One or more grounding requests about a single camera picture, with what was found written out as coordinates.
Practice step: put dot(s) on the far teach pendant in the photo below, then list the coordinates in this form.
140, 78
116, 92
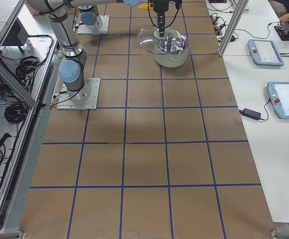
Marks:
264, 53

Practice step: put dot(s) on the pale green cooking pot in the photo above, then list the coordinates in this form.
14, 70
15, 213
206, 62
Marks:
172, 51

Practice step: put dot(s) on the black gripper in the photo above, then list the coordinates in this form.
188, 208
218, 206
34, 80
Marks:
160, 6

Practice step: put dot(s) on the black power adapter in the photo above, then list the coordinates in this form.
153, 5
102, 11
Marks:
250, 114

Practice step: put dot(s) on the near teach pendant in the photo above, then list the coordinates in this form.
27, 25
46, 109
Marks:
279, 95

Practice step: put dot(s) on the teach pendant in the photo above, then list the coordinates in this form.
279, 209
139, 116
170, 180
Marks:
279, 95
264, 53

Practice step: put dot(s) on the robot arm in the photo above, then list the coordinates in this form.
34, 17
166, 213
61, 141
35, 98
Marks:
71, 70
89, 16

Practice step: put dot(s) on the yellow corn cob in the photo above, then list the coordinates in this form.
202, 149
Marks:
145, 6

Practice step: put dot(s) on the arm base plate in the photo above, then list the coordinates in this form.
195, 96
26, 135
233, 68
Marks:
83, 30
86, 98

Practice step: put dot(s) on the aluminium frame post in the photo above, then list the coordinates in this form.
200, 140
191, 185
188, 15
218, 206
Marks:
231, 26

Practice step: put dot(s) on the glass pot lid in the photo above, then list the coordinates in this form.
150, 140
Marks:
148, 35

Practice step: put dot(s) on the aluminium frame rail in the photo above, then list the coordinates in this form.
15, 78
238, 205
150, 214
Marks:
28, 50

